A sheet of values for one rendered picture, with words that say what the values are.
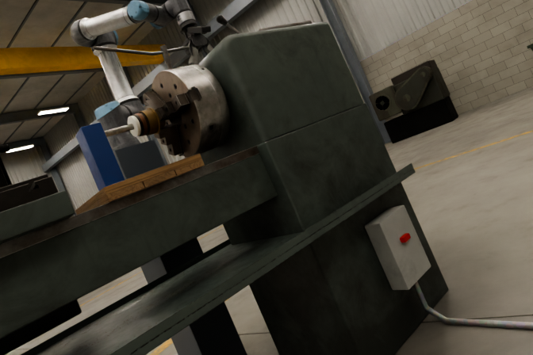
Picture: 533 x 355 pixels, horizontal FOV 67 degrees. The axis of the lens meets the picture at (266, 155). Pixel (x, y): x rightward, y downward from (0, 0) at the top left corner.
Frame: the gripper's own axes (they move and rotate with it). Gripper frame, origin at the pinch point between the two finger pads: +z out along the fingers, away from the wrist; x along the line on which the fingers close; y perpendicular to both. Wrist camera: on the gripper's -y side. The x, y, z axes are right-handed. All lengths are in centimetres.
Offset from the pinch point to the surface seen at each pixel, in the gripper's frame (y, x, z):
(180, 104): -25.5, 35.8, 20.4
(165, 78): -16.8, 31.8, 7.8
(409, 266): -41, -16, 104
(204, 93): -27.7, 27.1, 19.2
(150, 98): -8.1, 35.6, 11.1
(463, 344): -55, -8, 128
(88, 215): -29, 75, 43
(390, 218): -41, -17, 85
